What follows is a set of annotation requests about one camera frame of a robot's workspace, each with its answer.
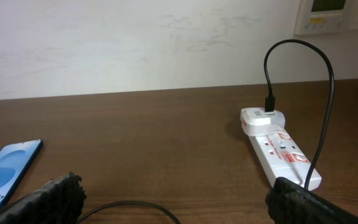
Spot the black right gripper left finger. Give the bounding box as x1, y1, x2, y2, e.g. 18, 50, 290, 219
0, 172, 86, 224

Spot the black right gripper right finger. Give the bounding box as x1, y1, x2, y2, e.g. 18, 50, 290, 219
265, 177, 358, 224

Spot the blue Galaxy smartphone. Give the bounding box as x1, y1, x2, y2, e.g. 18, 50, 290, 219
0, 139, 43, 208

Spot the black USB charging cable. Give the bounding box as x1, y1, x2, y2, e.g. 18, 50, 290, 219
78, 39, 336, 224

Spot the white USB charger adapter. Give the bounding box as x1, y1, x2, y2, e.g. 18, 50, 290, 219
240, 108, 285, 137

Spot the white power strip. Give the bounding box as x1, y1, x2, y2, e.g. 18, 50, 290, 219
248, 128, 311, 187

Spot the white wall control panel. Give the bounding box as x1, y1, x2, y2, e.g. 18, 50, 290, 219
294, 0, 358, 35

